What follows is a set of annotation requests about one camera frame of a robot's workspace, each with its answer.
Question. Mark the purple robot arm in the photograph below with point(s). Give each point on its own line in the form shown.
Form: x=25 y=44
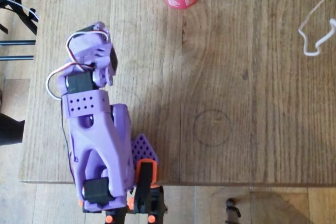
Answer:
x=97 y=140

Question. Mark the black chair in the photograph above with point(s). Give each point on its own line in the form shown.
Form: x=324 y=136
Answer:
x=15 y=11

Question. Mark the person in black clothes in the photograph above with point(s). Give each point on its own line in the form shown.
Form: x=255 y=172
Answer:
x=10 y=129

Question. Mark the black orange table clamp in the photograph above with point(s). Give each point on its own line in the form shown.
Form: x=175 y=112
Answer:
x=111 y=217
x=145 y=187

